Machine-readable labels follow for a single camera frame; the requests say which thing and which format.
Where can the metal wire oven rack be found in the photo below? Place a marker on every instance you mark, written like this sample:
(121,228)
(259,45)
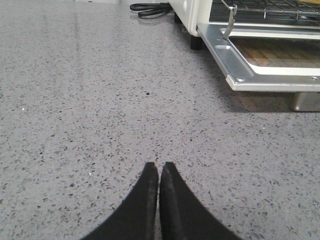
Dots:
(298,34)

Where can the glass oven door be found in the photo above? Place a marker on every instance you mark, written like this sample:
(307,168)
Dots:
(265,59)

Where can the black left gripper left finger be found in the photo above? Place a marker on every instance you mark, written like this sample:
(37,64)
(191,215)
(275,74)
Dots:
(134,219)

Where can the cream Toshiba toaster oven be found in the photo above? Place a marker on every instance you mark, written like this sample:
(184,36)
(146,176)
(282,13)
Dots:
(192,15)

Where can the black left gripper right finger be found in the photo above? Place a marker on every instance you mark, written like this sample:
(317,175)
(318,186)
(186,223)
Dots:
(182,216)

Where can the golden croissant bread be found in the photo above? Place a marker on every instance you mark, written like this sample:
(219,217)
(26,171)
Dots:
(311,1)

